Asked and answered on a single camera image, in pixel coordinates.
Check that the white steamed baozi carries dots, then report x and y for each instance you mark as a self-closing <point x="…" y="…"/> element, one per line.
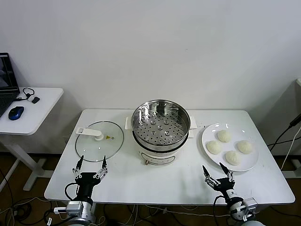
<point x="245" y="146"/>
<point x="232" y="157"/>
<point x="214" y="147"/>
<point x="224" y="136"/>

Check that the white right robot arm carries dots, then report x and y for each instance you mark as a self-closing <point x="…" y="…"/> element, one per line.
<point x="237" y="209"/>

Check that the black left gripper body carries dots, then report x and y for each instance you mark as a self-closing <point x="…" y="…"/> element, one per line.
<point x="85" y="181"/>

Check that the white electric cooking pot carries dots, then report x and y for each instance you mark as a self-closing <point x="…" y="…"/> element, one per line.
<point x="155" y="160"/>

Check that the white round plate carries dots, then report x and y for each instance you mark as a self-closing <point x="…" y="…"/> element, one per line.
<point x="211" y="134"/>

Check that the small black white dongle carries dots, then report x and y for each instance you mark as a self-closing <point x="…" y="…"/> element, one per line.
<point x="35" y="100"/>

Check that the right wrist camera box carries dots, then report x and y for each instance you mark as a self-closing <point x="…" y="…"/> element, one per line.
<point x="249" y="204"/>

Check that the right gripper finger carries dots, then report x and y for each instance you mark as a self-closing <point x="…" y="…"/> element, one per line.
<point x="206" y="173"/>
<point x="224" y="169"/>

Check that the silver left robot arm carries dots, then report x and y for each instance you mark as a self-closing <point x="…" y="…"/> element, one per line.
<point x="87" y="208"/>

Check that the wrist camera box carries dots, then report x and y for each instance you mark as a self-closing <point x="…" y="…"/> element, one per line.
<point x="249" y="204"/>
<point x="74" y="208"/>

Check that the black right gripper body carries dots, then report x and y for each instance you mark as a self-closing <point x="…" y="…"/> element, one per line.
<point x="224" y="184"/>

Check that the stainless steel steamer basket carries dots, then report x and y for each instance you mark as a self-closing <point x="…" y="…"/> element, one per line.
<point x="183" y="122"/>

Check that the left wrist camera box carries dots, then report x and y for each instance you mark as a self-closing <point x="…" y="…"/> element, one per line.
<point x="74" y="208"/>

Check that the black laptop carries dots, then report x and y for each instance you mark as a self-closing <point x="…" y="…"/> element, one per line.
<point x="7" y="70"/>

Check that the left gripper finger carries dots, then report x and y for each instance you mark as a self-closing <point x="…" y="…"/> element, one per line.
<point x="104" y="163"/>
<point x="80" y="162"/>

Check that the blue computer mouse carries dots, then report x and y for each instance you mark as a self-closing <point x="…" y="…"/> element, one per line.
<point x="16" y="113"/>

